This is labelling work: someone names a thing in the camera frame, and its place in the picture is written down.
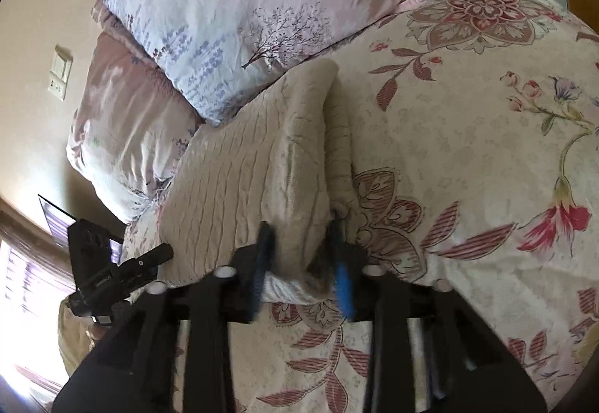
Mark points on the flat screen television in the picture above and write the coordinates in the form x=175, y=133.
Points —
x=56, y=221

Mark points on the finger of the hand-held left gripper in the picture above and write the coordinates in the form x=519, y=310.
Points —
x=149, y=257

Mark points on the bright window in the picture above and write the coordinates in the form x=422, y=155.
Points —
x=28, y=300

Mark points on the beige wall switch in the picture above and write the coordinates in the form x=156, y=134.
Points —
x=61, y=72

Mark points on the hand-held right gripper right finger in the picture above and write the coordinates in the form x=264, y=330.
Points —
x=344, y=286

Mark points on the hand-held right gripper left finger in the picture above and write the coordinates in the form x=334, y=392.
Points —
x=262, y=272

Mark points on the floral bed quilt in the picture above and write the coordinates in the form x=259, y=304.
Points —
x=468, y=137

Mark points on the pink floral pillow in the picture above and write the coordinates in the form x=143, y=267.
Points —
x=126, y=123

